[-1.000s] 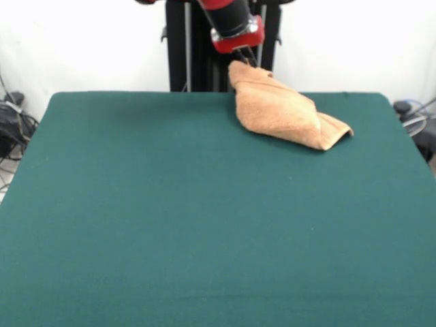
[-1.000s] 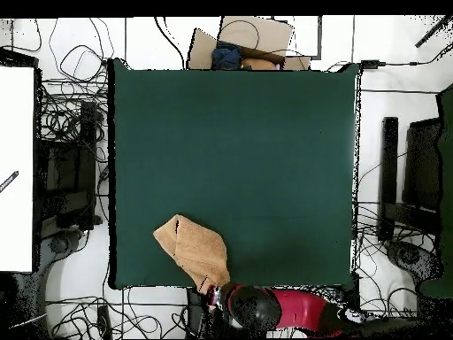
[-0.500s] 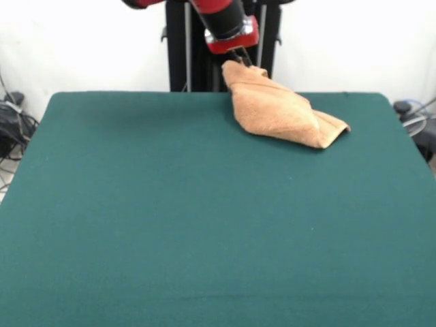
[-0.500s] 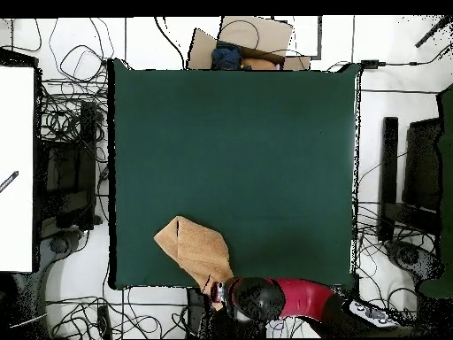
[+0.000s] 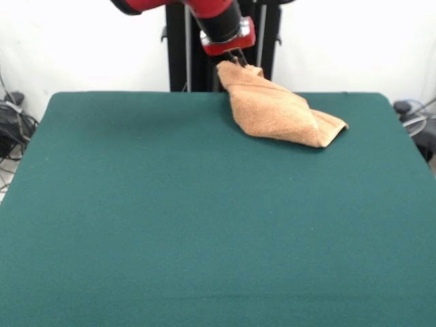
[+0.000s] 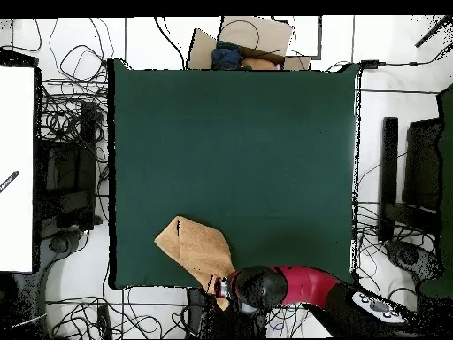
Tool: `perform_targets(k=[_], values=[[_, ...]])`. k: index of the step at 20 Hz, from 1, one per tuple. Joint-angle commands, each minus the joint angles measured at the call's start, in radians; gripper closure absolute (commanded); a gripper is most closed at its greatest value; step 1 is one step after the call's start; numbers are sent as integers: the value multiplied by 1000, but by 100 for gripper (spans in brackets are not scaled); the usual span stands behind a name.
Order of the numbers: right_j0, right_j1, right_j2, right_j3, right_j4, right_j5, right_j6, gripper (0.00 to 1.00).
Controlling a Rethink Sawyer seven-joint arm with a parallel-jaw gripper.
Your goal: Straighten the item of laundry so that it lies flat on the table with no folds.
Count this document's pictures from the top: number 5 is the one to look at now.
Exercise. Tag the tan terry towel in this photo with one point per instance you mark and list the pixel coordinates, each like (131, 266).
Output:
(272, 109)

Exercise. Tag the dark green table cloth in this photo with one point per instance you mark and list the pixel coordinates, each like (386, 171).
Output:
(136, 204)

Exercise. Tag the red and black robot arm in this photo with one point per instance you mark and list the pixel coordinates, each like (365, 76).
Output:
(218, 20)

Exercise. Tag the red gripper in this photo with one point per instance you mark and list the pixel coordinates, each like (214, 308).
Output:
(235, 42)

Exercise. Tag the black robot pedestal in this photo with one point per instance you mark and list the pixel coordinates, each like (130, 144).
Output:
(180, 51)

